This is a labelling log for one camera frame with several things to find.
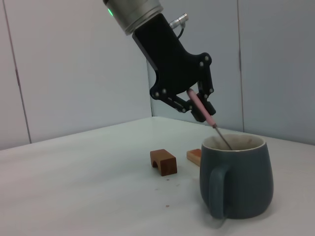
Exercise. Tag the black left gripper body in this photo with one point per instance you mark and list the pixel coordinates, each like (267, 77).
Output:
(169, 66)

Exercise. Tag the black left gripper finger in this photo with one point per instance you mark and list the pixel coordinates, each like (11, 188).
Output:
(182, 107)
(206, 81)

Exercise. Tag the grey ceramic cup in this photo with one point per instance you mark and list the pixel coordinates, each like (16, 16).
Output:
(246, 182)

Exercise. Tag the flat light wooden block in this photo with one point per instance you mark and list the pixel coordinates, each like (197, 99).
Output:
(194, 156)

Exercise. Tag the arched brown wooden block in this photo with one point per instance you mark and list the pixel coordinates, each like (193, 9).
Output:
(167, 164)

